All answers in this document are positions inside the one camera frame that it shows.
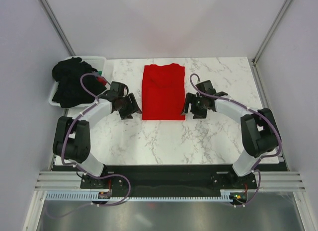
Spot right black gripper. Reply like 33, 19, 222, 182
180, 92, 208, 119

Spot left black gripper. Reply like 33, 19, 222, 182
118, 92, 142, 120

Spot red t shirt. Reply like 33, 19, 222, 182
142, 63, 185, 121

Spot white plastic basket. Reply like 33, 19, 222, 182
48, 56, 108, 109

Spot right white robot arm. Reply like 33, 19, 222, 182
182, 80, 282, 188

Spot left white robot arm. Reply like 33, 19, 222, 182
53, 82, 142, 188

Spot red cloth in basket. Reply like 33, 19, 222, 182
97, 77, 107, 86

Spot black t shirt pile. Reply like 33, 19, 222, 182
51, 57, 108, 109

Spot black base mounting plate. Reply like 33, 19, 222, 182
80, 164, 257, 196

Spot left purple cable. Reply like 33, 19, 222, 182
46, 72, 132, 219

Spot purple cable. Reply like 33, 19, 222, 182
190, 74, 283, 209
46, 72, 132, 219

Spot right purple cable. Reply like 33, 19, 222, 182
190, 74, 283, 209

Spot white slotted cable duct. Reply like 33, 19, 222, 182
45, 190, 247, 202

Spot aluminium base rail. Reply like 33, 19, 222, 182
35, 171, 305, 191

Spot right aluminium frame post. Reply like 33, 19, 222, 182
251, 0, 294, 67

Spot aluminium frame post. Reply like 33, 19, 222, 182
251, 0, 294, 67
38, 0, 76, 56

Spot left aluminium frame post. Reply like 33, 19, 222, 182
38, 0, 76, 56

